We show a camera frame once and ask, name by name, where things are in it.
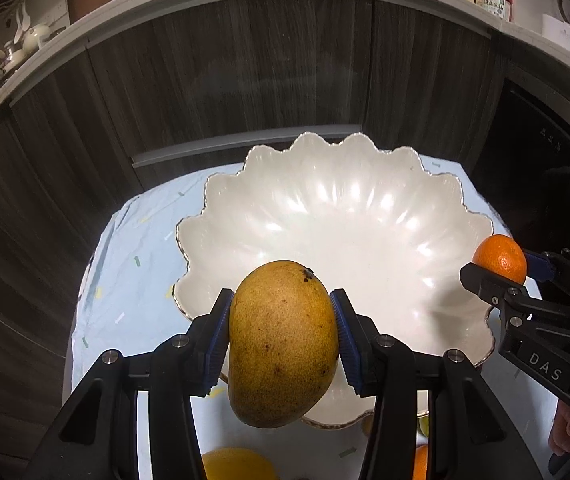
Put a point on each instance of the yellow lemon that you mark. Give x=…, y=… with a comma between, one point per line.
x=237, y=463

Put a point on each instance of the brown round kiwi potato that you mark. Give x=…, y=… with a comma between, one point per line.
x=367, y=424

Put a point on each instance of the yellow brown mango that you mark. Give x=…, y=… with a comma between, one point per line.
x=283, y=344

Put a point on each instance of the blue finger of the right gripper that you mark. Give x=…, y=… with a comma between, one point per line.
x=540, y=265
x=493, y=289

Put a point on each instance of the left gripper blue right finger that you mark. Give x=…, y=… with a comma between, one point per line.
x=350, y=338

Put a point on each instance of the large orange tangerine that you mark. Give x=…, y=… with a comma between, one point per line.
x=421, y=463

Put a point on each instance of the small orange tangerine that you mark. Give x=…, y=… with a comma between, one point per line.
x=501, y=255

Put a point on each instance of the light blue patterned tablecloth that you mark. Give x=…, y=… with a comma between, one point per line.
x=125, y=303

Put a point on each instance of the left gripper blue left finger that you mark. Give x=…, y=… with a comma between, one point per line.
x=214, y=340

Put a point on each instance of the green apple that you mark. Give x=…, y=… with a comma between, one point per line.
x=424, y=425

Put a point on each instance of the white scalloped ceramic bowl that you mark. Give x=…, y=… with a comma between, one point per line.
x=380, y=225

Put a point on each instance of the white teapot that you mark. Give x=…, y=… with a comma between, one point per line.
x=35, y=37

